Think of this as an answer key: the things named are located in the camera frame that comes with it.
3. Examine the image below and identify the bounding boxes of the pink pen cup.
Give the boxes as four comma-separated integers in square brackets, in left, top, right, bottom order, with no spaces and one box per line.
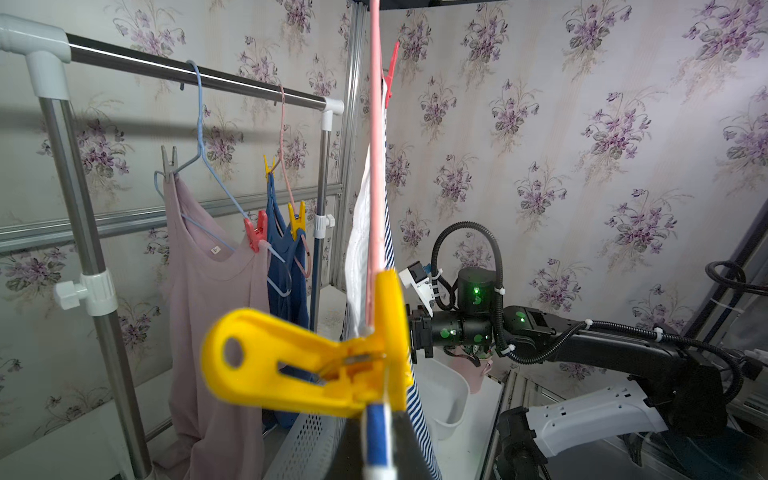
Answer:
[449,357,493,395]

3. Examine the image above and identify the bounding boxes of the pink wire hanger blue top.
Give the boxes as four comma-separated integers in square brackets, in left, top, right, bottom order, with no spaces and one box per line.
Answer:
[278,85,311,280]

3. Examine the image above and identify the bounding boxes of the red clothespin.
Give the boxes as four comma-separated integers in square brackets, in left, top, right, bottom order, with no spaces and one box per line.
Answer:
[243,210,268,253]
[382,40,401,108]

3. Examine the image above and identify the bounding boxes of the pink wire hanger striped top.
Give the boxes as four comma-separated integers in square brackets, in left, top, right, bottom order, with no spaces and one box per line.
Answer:
[366,0,385,329]

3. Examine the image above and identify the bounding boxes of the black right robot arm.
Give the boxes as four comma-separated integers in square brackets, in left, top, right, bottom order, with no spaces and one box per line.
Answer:
[400,250,767,479]

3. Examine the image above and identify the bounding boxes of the yellow upper clothespin blue top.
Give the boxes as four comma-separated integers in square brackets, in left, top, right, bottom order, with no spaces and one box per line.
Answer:
[263,155,281,178]

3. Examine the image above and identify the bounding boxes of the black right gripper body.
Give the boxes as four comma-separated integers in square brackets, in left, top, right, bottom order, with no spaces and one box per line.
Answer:
[407,306,434,360]

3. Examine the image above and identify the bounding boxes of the blue white striped tank top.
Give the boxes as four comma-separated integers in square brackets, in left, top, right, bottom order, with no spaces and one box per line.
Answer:
[345,86,441,479]

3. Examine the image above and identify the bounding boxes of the white metal clothes rack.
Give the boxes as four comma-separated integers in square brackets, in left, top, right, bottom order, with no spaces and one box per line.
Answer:
[1,14,345,479]

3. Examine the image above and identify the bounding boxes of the yellow lower clothespin blue top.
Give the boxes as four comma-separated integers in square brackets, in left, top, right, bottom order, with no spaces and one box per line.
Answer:
[288,201,307,240]

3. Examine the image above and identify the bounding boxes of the red clothespin on pink top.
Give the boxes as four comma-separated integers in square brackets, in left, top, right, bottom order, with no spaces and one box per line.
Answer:
[243,210,268,253]

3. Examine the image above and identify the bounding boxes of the white plastic tray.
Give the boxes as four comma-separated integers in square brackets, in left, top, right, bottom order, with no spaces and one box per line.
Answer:
[414,359,470,441]

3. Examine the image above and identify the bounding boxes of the grey clothespin on pink top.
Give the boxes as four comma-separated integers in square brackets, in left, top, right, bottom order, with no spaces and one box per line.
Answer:
[161,145,178,182]

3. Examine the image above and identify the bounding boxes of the white perforated plastic basket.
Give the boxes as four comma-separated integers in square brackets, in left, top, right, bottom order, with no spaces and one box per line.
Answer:
[264,414,346,480]

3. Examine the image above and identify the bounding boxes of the yellow clothespin blue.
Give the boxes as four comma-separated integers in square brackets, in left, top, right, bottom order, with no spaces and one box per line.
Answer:
[263,155,281,178]
[288,201,307,240]

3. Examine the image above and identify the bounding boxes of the light blue wire hanger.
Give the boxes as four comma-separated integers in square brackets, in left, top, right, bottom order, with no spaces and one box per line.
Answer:
[153,60,292,298]

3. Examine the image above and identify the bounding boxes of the pink tank top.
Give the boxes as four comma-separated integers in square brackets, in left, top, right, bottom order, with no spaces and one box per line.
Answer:
[157,178,270,479]

